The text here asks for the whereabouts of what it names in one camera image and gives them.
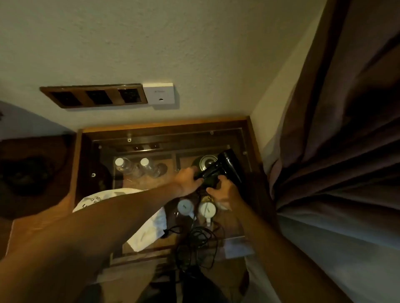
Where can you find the person's left hand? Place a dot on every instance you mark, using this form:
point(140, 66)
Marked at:
point(187, 182)

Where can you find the person's right hand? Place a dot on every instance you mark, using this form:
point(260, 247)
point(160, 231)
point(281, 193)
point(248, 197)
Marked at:
point(226, 195)

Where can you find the white drawstring cloth bag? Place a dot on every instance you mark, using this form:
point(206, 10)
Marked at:
point(147, 232)

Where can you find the person's left forearm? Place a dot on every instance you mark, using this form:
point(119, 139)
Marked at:
point(93, 237)

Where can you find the person's right forearm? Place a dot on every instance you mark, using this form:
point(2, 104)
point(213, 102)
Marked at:
point(281, 259)

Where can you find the person's dark jeans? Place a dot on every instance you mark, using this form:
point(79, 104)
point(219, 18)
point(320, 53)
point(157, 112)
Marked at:
point(203, 290)

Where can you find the green kettle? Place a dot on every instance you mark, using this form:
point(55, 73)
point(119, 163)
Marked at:
point(206, 162)

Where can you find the clear water bottle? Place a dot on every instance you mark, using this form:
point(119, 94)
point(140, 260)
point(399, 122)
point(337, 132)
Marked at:
point(148, 167)
point(123, 165)

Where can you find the wooden glass-top cabinet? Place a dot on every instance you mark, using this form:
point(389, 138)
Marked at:
point(162, 125)

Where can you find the brown curtain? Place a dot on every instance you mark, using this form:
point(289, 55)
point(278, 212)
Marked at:
point(343, 125)

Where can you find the wooden desk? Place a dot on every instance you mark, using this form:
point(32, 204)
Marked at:
point(34, 224)

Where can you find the white wall socket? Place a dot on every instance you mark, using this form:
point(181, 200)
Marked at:
point(159, 93)

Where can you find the bronze triple wall socket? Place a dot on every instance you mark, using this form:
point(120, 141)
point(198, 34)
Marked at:
point(81, 97)

